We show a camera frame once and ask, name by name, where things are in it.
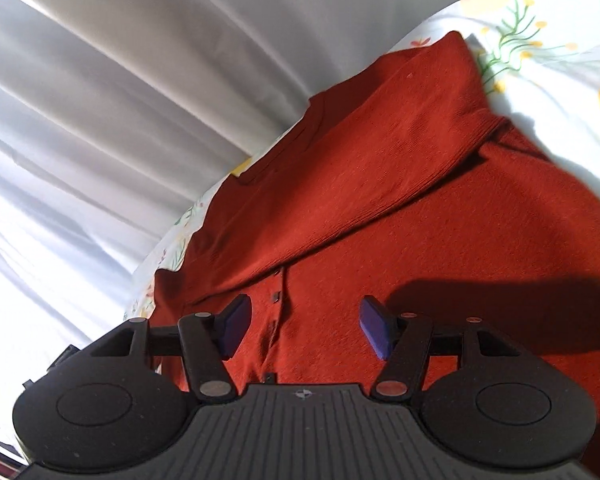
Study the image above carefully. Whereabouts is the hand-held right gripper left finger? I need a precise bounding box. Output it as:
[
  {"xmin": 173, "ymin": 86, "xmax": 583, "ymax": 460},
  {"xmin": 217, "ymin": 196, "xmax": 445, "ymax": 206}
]
[{"xmin": 87, "ymin": 294, "xmax": 254, "ymax": 405}]

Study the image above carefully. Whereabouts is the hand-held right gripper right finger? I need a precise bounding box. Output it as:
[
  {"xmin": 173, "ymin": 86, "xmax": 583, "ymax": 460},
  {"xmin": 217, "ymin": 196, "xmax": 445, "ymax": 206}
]
[{"xmin": 359, "ymin": 295, "xmax": 523, "ymax": 404}]

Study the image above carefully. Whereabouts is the red knit cardigan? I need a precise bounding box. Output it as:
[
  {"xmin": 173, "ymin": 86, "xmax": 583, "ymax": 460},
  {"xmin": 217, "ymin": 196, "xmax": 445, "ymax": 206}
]
[{"xmin": 150, "ymin": 30, "xmax": 600, "ymax": 461}]

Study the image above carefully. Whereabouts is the white curtain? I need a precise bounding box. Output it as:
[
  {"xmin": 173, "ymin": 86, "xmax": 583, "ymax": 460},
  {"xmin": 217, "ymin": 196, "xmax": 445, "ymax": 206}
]
[{"xmin": 0, "ymin": 0, "xmax": 501, "ymax": 361}]

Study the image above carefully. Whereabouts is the floral bed sheet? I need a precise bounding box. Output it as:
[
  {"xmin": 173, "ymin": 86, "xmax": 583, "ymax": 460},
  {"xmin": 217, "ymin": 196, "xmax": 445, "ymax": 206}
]
[{"xmin": 130, "ymin": 0, "xmax": 600, "ymax": 321}]

